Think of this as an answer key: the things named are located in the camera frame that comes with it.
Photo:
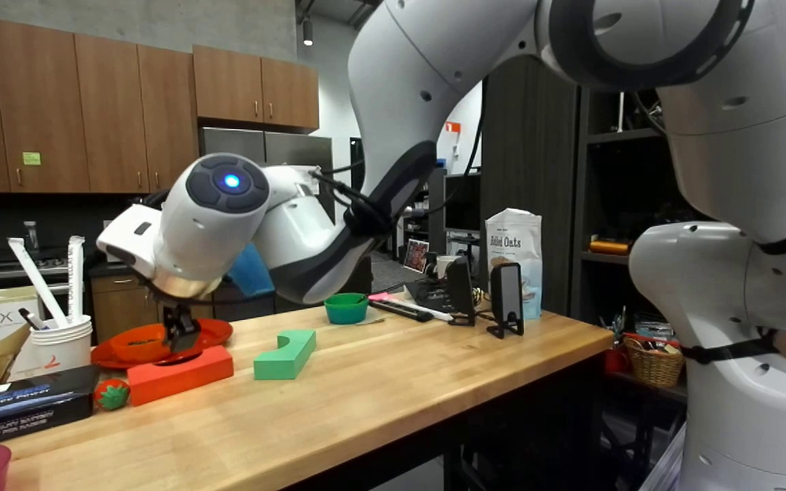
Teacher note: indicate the short white stick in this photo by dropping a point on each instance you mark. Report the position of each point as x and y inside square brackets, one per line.
[73, 275]

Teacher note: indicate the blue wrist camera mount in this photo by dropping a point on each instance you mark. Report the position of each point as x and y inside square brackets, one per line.
[252, 272]

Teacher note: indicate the stainless steel refrigerator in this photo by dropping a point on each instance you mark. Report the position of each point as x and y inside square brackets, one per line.
[264, 144]

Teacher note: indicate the black pink marker tray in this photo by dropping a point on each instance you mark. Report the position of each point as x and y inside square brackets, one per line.
[402, 309]

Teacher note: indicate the wicker basket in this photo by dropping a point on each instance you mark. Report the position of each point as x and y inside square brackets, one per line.
[656, 365]

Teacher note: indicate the green bowl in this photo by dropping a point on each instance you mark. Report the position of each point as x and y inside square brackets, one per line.
[345, 309]

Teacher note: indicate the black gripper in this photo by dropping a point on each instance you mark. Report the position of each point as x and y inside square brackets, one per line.
[181, 320]

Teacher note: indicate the green foam block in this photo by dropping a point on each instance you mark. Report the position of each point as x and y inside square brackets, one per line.
[285, 357]

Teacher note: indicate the orange foam block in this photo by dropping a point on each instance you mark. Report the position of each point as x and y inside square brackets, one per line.
[178, 379]

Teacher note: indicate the black shelf unit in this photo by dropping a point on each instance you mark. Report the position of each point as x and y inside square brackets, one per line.
[611, 181]

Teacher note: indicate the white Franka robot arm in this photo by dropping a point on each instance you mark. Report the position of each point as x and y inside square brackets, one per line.
[464, 63]

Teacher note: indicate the brown upper cabinets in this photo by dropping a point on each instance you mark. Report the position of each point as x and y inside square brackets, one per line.
[94, 110]

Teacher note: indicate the black upright device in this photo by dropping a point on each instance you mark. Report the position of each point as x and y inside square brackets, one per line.
[462, 291]

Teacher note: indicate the black flat box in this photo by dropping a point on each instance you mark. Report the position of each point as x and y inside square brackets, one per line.
[19, 406]

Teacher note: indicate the red plate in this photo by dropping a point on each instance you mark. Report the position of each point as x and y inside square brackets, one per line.
[135, 344]

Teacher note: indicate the white blue coffee bag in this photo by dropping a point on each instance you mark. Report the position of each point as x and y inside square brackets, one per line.
[517, 246]

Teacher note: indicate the black oven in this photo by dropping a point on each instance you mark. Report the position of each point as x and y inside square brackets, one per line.
[0, 275]

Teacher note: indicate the black phone on stand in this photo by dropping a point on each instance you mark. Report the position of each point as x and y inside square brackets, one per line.
[506, 295]

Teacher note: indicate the green sticky note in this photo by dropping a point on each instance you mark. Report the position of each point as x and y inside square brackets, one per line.
[30, 160]

